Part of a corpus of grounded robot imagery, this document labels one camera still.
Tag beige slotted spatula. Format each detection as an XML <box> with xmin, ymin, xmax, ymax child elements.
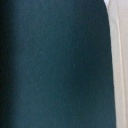
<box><xmin>103</xmin><ymin>0</ymin><xmax>128</xmax><ymax>128</ymax></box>

